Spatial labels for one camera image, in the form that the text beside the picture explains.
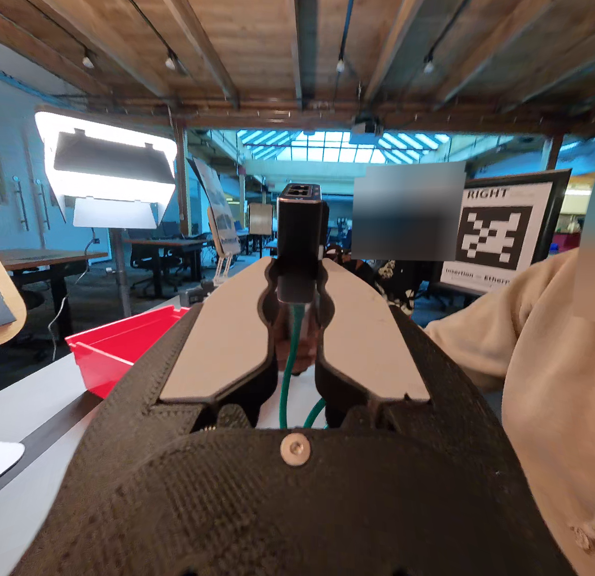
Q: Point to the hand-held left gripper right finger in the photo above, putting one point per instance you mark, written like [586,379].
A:
[367,339]

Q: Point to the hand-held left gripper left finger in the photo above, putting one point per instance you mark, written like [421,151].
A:
[218,334]

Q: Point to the black ethernet adapter box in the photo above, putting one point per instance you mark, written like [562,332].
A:
[297,241]

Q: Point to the grey box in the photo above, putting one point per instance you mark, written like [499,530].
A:
[193,295]

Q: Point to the red plastic bin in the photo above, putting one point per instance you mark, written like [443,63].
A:
[116,348]

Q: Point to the wooden office desk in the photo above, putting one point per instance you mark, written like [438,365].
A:
[42,258]
[167,242]

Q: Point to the poster board on easel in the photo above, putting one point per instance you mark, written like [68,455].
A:
[218,199]

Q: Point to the ceiling projector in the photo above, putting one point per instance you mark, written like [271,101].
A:
[367,126]

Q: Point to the ceiling light bulb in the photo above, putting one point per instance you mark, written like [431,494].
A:
[170,63]
[428,66]
[340,65]
[88,61]

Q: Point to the studio light panel on stand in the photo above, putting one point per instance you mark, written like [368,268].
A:
[116,160]

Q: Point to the wooden-edged board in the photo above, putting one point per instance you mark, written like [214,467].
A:
[14,306]

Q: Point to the white flat object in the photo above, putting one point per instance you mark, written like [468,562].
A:
[9,457]

